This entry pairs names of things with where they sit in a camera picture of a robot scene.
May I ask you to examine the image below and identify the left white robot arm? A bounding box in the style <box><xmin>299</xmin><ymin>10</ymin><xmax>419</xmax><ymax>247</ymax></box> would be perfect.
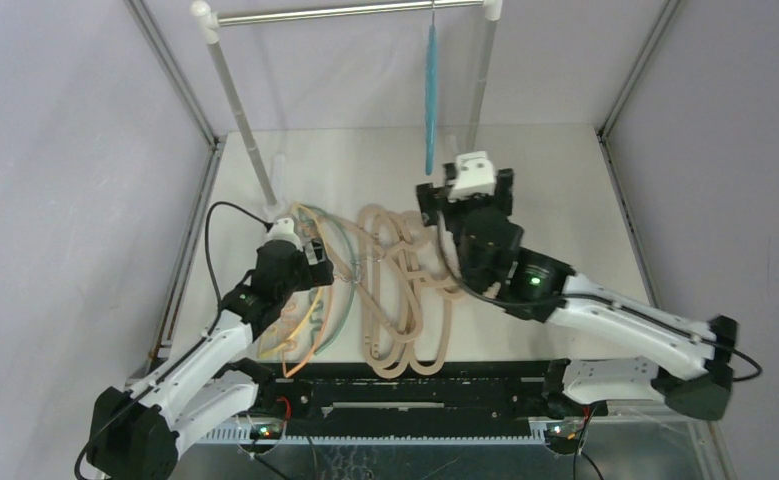
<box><xmin>74</xmin><ymin>238</ymin><xmax>334</xmax><ymax>479</ymax></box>

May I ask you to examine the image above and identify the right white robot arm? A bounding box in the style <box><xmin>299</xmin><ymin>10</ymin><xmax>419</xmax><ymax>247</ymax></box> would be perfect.
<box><xmin>415</xmin><ymin>166</ymin><xmax>739</xmax><ymax>421</ymax></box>

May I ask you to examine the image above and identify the yellow wire hanger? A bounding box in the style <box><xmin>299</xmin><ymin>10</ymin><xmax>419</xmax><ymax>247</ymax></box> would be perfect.
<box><xmin>258</xmin><ymin>203</ymin><xmax>325</xmax><ymax>363</ymax></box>

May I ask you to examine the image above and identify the green wire hanger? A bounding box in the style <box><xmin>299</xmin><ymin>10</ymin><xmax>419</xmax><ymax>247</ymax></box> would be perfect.
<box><xmin>302</xmin><ymin>205</ymin><xmax>358</xmax><ymax>352</ymax></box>

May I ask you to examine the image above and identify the beige plastic hanger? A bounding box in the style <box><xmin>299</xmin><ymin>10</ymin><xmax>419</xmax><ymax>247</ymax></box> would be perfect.
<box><xmin>404</xmin><ymin>250</ymin><xmax>456</xmax><ymax>376</ymax></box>
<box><xmin>357</xmin><ymin>205</ymin><xmax>423</xmax><ymax>379</ymax></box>
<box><xmin>400</xmin><ymin>211</ymin><xmax>465</xmax><ymax>301</ymax></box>

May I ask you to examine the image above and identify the white clothes rack frame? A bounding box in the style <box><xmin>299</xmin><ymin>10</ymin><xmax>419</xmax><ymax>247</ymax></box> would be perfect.
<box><xmin>190</xmin><ymin>1</ymin><xmax>503</xmax><ymax>207</ymax></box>

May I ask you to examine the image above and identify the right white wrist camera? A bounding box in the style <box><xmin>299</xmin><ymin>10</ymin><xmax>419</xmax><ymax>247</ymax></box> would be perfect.
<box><xmin>443</xmin><ymin>151</ymin><xmax>496</xmax><ymax>202</ymax></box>

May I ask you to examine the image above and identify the orange wire hanger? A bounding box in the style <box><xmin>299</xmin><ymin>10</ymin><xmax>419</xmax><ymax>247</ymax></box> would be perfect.
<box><xmin>281</xmin><ymin>203</ymin><xmax>334</xmax><ymax>378</ymax></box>

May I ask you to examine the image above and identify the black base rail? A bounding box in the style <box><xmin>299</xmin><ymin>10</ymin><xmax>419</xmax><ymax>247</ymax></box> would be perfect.
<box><xmin>143</xmin><ymin>360</ymin><xmax>682</xmax><ymax>439</ymax></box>

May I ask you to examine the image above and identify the blue wire hanger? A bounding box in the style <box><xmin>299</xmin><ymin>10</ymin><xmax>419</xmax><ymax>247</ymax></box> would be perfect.
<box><xmin>424</xmin><ymin>1</ymin><xmax>438</xmax><ymax>176</ymax></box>

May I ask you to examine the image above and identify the right black camera cable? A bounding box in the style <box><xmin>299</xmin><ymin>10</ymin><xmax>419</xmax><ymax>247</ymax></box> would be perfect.
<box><xmin>436</xmin><ymin>225</ymin><xmax>764</xmax><ymax>384</ymax></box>

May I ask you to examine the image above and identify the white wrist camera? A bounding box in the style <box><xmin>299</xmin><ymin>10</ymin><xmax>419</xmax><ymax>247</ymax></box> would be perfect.
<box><xmin>443</xmin><ymin>151</ymin><xmax>496</xmax><ymax>202</ymax></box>
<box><xmin>265</xmin><ymin>216</ymin><xmax>303</xmax><ymax>250</ymax></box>

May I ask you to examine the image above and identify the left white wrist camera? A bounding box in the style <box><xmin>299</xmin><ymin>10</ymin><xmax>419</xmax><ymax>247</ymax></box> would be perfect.
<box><xmin>265</xmin><ymin>216</ymin><xmax>303</xmax><ymax>250</ymax></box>

